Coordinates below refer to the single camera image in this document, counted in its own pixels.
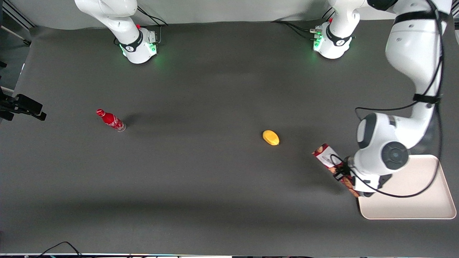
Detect aluminium frame rail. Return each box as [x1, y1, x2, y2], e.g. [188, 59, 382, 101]
[0, 0, 37, 30]

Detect black base cables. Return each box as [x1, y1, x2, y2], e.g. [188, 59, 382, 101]
[271, 10, 336, 42]
[136, 6, 169, 45]

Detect red cola bottle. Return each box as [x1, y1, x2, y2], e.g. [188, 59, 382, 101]
[96, 109, 127, 133]

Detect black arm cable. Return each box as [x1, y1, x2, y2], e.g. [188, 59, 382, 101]
[329, 0, 446, 199]

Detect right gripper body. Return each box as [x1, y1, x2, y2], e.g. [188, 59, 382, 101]
[0, 87, 17, 112]

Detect cream rectangular tray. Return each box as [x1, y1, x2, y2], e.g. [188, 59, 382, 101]
[358, 154, 457, 220]

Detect red cookie box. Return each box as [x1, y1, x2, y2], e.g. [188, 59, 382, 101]
[312, 143, 361, 199]

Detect yellow lemon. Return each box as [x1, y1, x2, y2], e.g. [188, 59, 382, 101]
[262, 130, 280, 146]

